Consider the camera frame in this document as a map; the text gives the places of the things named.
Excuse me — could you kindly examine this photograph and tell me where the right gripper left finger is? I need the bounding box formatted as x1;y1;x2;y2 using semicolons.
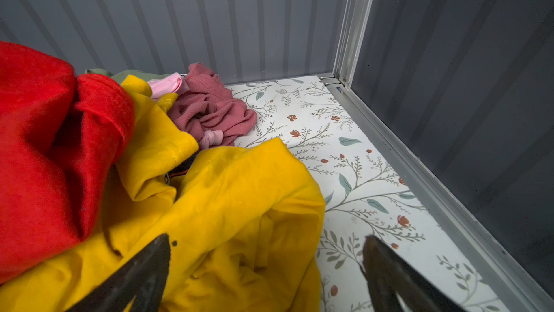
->
69;234;171;311

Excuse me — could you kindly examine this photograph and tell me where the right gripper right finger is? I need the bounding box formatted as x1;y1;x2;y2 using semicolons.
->
362;236;463;311

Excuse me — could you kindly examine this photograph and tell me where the yellow cloth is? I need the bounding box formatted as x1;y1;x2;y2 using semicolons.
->
1;76;325;311

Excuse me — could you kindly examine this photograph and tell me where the red cloth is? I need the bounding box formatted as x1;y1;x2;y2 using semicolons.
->
1;42;135;282

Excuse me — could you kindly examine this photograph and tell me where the maroon pink cloth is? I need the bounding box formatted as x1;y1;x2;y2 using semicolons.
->
167;63;258;150

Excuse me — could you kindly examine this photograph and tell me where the light pink cloth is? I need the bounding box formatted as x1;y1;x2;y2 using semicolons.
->
147;72;190;100

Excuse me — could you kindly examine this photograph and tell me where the olive green cloth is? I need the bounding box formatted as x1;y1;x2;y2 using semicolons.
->
85;68;169;84

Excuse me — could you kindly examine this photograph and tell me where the floral patterned table mat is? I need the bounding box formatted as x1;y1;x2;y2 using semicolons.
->
231;76;506;311

